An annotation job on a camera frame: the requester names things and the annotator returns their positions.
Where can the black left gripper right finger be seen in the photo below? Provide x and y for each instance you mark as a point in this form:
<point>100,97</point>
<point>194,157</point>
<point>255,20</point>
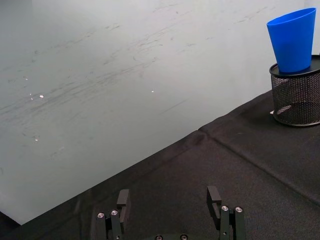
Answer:
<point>225,220</point>

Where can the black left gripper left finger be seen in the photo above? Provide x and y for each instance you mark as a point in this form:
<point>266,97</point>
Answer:
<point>117,220</point>

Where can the black table cloth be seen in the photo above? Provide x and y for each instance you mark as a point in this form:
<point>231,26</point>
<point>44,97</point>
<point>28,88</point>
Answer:
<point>200,187</point>

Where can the black mesh pen holder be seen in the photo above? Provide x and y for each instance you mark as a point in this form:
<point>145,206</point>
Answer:
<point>297,97</point>

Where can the blue plastic cup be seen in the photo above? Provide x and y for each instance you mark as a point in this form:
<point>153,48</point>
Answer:
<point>292,42</point>

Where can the pale wall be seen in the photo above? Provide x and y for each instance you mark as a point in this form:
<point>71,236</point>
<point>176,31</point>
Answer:
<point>112,87</point>

